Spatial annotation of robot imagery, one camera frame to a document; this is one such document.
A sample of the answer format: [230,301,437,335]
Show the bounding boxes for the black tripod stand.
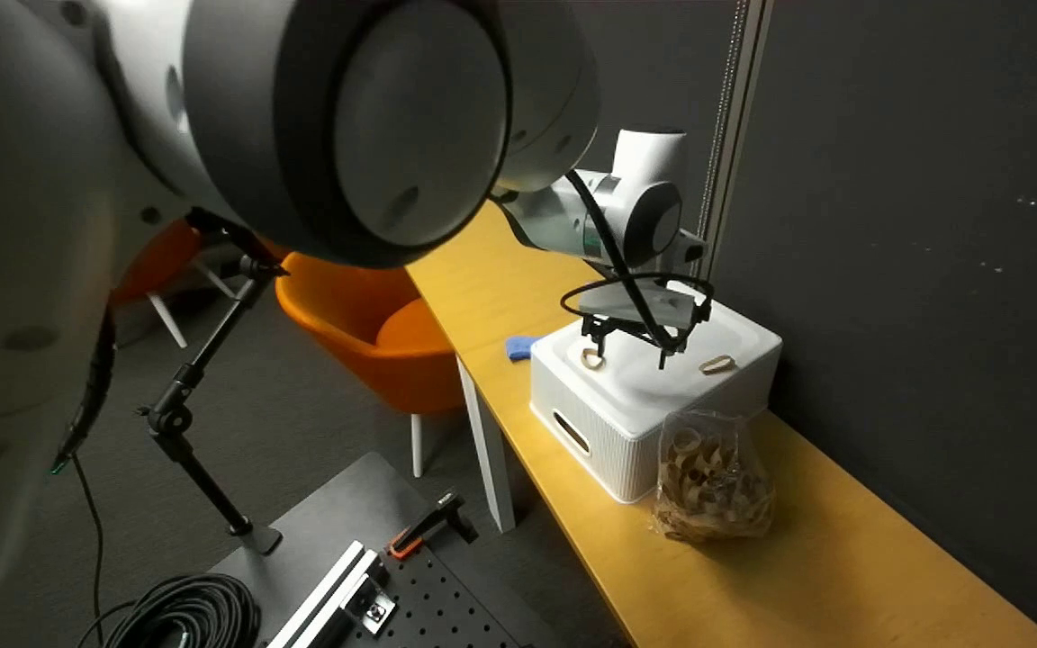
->
[137,207,289,557]

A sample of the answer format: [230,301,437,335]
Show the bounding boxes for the grey metal plate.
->
[206,445,546,648]

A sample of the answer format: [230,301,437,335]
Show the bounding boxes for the coiled black cable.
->
[75,572,267,648]

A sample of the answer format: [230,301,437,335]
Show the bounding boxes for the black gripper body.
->
[582,281,696,339]

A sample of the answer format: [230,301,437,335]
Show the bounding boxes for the white table leg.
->
[455,355,518,536]

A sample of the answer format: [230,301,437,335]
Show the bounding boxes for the thick black cable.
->
[49,301,120,467]

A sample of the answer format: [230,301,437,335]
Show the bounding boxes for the orange plastic chair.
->
[109,219,217,354]
[271,247,468,482]

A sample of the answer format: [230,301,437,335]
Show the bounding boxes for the clamp with orange handle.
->
[381,485,482,565]

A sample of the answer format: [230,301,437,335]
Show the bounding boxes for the thin black wire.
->
[63,451,109,635]

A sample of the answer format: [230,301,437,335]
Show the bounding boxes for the aluminium wall profile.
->
[691,0,776,247]

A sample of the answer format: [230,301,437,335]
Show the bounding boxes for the black perforated breadboard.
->
[350,551,522,648]

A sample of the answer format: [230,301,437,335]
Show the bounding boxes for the white plastic box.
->
[527,291,785,506]

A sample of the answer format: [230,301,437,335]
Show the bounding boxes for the aluminium rail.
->
[263,536,402,648]

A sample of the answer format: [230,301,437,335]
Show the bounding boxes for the clear bag of rubber bands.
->
[651,411,780,547]

